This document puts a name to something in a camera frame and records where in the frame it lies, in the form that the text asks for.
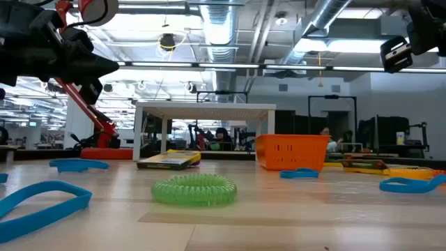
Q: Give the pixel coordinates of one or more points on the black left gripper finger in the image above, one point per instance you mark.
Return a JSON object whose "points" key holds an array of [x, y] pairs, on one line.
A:
{"points": [[91, 91], [90, 66]]}

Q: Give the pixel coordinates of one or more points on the red desk lamp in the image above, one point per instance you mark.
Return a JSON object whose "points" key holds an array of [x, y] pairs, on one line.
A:
{"points": [[104, 153]]}

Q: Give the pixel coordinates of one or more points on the black round wheel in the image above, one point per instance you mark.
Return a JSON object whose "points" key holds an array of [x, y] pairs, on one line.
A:
{"points": [[2, 136]]}

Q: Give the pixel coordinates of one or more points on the white cup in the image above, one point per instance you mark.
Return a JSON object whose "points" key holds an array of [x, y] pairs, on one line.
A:
{"points": [[400, 138]]}

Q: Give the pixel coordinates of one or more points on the white perforated metal shelf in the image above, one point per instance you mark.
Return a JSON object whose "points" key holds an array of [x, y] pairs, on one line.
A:
{"points": [[205, 106]]}

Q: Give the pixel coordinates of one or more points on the person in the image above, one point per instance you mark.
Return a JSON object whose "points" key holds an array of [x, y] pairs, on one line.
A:
{"points": [[325, 131], [222, 134]]}

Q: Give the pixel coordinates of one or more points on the orange plastic basket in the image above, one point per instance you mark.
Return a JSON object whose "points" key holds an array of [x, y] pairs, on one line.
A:
{"points": [[292, 153]]}

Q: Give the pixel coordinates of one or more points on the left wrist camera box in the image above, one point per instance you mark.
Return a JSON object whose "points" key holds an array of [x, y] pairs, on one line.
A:
{"points": [[47, 22]]}

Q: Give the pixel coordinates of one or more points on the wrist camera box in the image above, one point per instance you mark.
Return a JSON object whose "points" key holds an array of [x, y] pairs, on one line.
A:
{"points": [[396, 55], [47, 22]]}

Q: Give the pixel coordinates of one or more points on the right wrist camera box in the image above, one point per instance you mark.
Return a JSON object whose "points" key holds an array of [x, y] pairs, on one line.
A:
{"points": [[396, 55]]}

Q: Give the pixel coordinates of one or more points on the tall black stand frame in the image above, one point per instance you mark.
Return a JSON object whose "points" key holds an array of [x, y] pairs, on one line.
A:
{"points": [[332, 96]]}

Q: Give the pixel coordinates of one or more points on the low black stand frame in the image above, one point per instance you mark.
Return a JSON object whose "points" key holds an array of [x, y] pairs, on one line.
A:
{"points": [[223, 92]]}

